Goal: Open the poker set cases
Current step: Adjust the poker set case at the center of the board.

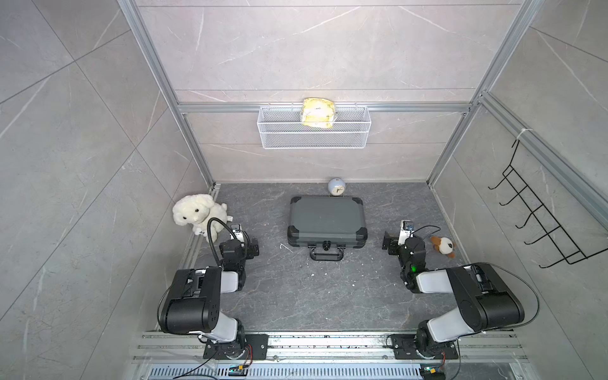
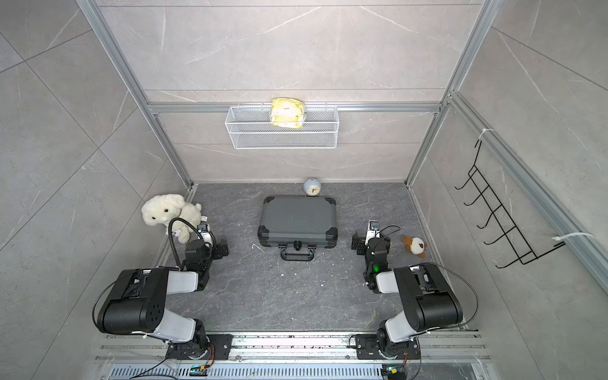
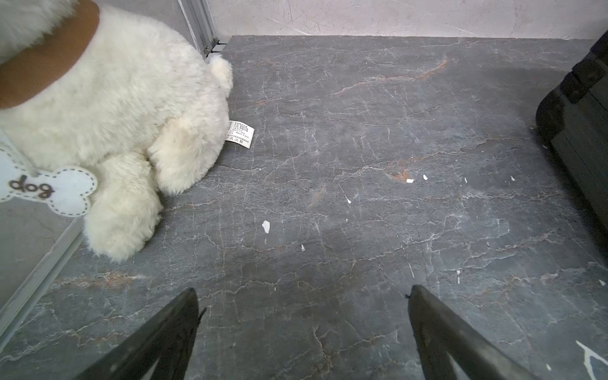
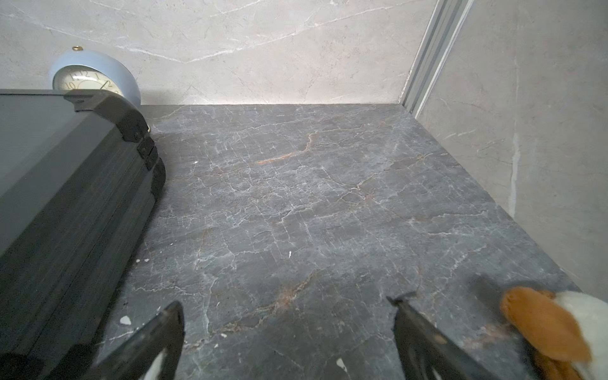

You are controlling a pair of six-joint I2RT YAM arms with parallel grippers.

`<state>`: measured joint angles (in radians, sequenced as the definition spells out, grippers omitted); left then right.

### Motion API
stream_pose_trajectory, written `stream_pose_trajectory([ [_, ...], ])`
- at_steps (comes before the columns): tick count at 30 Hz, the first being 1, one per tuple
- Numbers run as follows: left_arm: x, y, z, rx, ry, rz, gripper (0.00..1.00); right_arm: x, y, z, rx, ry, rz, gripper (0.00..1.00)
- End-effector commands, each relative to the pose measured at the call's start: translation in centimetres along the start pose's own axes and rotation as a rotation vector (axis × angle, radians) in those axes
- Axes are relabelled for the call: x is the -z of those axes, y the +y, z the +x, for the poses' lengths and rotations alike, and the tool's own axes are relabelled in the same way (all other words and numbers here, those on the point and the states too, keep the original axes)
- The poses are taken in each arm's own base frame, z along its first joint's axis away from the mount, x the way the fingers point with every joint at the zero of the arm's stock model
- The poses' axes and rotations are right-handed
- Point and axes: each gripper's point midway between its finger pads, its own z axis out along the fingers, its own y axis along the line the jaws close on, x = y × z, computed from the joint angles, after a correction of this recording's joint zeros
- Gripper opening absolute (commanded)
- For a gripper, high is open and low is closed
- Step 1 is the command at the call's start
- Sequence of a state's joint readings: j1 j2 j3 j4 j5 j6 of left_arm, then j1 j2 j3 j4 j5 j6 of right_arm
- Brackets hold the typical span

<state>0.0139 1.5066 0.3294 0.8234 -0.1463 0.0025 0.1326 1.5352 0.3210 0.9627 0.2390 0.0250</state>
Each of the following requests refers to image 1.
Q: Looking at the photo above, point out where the small grey globe ball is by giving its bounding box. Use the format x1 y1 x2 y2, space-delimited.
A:
328 178 346 196

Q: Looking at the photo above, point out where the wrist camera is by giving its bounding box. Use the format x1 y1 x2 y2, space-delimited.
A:
231 223 246 243
397 220 414 245

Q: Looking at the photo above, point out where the grey poker set case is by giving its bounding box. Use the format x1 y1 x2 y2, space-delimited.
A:
287 196 368 261

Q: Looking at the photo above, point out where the white plush dog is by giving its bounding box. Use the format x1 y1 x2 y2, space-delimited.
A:
172 194 233 242

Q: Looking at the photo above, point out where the yellow packet in basket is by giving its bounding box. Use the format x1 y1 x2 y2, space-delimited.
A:
300 98 337 129

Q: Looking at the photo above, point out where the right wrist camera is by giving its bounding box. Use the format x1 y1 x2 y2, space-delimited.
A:
397 220 414 245

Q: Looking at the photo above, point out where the aluminium mounting rail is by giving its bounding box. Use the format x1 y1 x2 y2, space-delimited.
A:
129 330 529 364

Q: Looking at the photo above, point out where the small brown white plush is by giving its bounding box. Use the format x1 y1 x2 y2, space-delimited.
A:
429 236 455 259

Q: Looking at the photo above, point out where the white wire mesh basket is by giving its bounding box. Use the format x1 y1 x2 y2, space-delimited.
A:
256 105 371 150

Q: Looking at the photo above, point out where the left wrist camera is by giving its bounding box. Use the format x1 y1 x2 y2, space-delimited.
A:
231 223 246 243

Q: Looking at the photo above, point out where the black wire hook rack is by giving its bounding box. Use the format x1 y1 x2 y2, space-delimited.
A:
488 140 607 269

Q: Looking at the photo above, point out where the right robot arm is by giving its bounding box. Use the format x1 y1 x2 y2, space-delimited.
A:
382 232 540 359

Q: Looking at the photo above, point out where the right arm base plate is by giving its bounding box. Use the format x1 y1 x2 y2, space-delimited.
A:
386 333 459 359

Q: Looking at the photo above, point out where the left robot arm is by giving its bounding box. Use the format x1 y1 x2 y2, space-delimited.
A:
157 224 259 363

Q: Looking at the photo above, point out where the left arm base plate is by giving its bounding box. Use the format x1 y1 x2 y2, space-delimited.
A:
204 333 269 360

